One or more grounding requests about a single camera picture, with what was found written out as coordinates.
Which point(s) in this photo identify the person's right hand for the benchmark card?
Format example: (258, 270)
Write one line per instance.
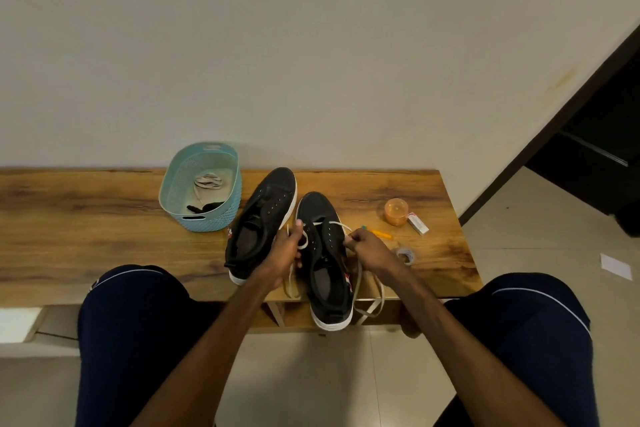
(375, 254)

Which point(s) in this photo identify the person's left hand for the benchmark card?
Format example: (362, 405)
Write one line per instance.
(277, 261)

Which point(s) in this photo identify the person's right fingers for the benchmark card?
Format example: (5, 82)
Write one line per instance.
(351, 244)

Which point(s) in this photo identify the person's left thumb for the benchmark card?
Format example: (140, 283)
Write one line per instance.
(297, 230)

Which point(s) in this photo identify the white shoelace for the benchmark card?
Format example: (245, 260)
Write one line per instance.
(209, 182)
(358, 286)

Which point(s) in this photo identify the person's left forearm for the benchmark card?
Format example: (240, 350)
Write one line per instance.
(210, 351)

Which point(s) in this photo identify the person's right forearm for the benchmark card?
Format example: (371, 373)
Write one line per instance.
(460, 351)

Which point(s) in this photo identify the black sneaker with lace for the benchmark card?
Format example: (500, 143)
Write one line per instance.
(320, 211)

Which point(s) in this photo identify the orange pen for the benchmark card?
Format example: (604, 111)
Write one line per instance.
(382, 233)

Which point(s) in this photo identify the black sneaker without lace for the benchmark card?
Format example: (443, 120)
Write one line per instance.
(265, 206)

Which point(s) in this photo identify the clear tape roll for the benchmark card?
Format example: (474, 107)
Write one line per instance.
(400, 255)

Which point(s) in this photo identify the orange round jar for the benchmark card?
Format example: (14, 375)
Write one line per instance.
(396, 212)

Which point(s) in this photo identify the small white box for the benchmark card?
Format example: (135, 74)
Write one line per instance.
(418, 224)

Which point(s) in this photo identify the teal plastic basket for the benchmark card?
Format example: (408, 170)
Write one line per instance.
(220, 219)

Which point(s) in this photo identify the wooden table leg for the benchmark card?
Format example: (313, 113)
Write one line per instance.
(276, 314)

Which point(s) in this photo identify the black shoelace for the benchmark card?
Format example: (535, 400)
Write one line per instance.
(206, 207)

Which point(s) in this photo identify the bundled white shoelace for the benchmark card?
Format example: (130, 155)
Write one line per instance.
(209, 182)

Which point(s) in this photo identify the person's left leg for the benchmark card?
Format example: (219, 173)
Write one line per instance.
(125, 341)

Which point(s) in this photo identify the person's leg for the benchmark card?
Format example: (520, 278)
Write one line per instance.
(540, 336)
(125, 341)

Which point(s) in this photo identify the person's right leg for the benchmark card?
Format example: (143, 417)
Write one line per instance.
(540, 336)

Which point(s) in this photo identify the white paper sheet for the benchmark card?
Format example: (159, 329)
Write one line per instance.
(616, 267)

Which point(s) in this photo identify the dark door frame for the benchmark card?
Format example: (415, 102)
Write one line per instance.
(545, 134)

